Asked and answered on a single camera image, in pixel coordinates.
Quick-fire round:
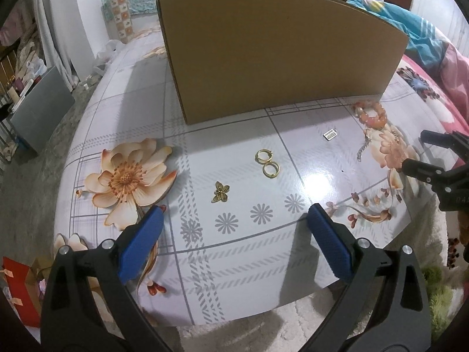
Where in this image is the silver chain with pendant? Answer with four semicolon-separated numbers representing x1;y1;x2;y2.
355;127;402;163

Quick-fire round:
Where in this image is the gold hoop earring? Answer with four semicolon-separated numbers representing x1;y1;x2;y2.
262;160;281;179
255;149;273;165

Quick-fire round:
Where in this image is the white plastic bag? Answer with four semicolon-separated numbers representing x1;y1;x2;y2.
94;40;125;67

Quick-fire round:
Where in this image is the orange pink bead bracelet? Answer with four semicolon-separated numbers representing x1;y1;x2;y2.
352;100;389;130

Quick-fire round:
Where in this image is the small silver rectangular charm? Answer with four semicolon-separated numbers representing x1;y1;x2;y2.
323;129;338;141

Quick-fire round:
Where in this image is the red paper gift bag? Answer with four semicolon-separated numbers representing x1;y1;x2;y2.
1;257;41;328

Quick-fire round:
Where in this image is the grey cabinet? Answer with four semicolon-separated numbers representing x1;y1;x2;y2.
10;67;75;154

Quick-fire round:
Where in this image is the brown paper gift bag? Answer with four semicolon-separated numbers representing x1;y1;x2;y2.
25;256;53;301

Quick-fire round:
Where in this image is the pink floral bedding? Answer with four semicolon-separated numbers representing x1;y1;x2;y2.
396;42;468;135

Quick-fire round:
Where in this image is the brown cardboard box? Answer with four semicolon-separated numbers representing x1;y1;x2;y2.
156;0;408;125

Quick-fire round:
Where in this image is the gold butterfly brooch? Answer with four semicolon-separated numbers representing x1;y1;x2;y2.
211;181;230;204

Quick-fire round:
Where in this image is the blue patterned blanket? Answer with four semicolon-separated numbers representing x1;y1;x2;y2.
347;0;462;77

